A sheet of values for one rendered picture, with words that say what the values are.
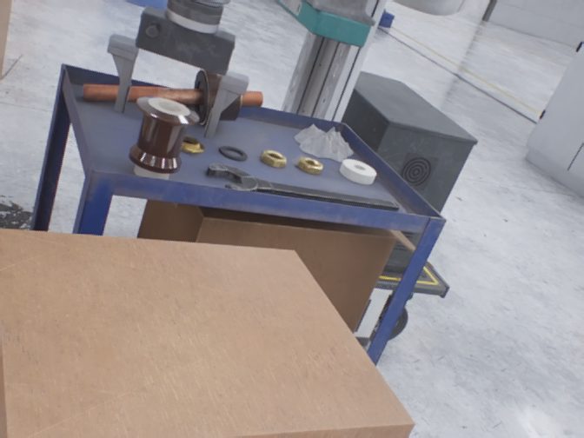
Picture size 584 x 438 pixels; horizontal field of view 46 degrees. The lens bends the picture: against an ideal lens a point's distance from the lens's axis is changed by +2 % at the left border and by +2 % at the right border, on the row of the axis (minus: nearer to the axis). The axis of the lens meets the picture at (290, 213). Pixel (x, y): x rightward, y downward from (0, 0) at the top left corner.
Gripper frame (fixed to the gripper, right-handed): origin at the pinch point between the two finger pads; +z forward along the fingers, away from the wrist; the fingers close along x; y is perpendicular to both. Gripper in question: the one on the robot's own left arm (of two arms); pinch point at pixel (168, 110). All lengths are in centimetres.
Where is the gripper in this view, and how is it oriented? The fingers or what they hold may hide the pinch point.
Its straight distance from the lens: 103.1
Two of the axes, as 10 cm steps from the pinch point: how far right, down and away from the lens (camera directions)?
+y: 0.6, 4.5, -8.9
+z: -3.2, 8.6, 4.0
